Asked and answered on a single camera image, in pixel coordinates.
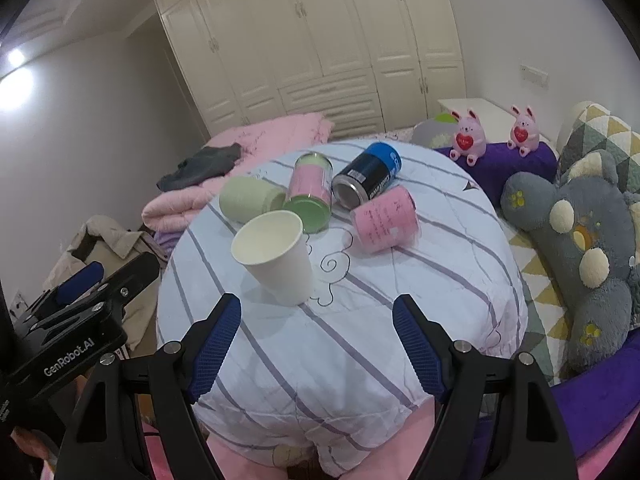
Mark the beige jacket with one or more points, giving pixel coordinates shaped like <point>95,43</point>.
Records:
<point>110,240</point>

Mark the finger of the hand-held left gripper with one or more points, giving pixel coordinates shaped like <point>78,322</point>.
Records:
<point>135,275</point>
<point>80,280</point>

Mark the black and blue can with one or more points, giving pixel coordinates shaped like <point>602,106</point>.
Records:
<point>370,170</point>

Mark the purple blanket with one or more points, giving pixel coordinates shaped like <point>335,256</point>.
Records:
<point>595,410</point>

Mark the triangle patterned bedsheet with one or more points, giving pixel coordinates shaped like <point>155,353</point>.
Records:
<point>537,305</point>

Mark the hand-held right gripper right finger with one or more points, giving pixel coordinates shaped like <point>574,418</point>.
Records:
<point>417,345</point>

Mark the ceiling light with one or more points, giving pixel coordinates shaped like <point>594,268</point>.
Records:
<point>16,57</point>

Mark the dark grey garment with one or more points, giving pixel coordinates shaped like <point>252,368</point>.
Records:
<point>205,165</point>

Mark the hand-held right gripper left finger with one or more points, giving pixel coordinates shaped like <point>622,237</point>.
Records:
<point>215,342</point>

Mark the triangle patterned pillow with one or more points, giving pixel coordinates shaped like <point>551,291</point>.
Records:
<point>600,135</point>

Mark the pink bunny plush toy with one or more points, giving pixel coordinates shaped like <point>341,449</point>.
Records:
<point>522,132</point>
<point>467,137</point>

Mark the white wall socket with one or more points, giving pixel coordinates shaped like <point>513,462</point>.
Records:
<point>533,74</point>

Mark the white nightstand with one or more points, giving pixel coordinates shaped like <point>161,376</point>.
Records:
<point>492,110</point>

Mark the pale green cup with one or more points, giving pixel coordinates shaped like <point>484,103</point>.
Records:
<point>245,197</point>

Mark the pink quilt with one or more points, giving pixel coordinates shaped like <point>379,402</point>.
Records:
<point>280,135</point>

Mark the pink cup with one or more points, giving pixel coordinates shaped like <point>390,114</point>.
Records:
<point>385,217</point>

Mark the pink and green can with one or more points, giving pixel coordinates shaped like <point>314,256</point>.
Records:
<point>310,185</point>

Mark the white paper cup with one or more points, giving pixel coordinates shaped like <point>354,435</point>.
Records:
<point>285,270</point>

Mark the purple cushion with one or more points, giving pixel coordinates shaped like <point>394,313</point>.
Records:
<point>505,170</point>

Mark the cream wardrobe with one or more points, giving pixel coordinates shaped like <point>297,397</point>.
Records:
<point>320,35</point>

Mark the grey and green plush toy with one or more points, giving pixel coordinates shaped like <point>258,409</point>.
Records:
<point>430,132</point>

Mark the grey plush bear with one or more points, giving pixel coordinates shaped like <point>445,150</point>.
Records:
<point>585,255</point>

